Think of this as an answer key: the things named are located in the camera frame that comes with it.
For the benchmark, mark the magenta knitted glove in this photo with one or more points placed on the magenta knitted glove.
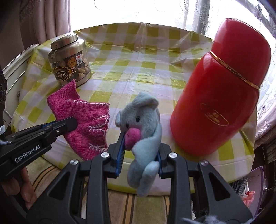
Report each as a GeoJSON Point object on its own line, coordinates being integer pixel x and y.
{"type": "Point", "coordinates": [89, 138]}

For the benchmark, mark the yellow checkered tablecloth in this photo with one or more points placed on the yellow checkered tablecloth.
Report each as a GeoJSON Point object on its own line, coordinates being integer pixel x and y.
{"type": "Point", "coordinates": [125, 59]}

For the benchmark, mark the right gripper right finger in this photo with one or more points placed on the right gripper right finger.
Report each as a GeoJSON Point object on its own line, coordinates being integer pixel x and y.
{"type": "Point", "coordinates": [198, 186]}

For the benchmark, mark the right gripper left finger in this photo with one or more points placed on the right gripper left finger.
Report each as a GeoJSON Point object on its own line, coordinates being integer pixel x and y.
{"type": "Point", "coordinates": [79, 193]}

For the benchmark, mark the purple storage box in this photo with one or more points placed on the purple storage box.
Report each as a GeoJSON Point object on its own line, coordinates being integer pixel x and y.
{"type": "Point", "coordinates": [250, 189]}

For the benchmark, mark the red thermos flask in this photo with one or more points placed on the red thermos flask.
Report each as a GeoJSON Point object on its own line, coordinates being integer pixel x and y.
{"type": "Point", "coordinates": [223, 90]}

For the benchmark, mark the glass jar with metal lid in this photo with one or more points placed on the glass jar with metal lid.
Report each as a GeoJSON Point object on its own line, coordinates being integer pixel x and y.
{"type": "Point", "coordinates": [68, 60]}

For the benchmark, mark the white cabinet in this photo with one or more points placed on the white cabinet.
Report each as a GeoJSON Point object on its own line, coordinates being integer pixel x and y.
{"type": "Point", "coordinates": [14, 73]}

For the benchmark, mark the pink curtain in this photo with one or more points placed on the pink curtain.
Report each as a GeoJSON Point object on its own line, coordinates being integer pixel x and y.
{"type": "Point", "coordinates": [43, 20]}

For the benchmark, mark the person's left hand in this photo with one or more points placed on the person's left hand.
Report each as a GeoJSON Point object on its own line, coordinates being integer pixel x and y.
{"type": "Point", "coordinates": [13, 187]}

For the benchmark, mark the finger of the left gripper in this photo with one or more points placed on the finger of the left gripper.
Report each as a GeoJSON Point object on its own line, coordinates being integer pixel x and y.
{"type": "Point", "coordinates": [62, 125]}

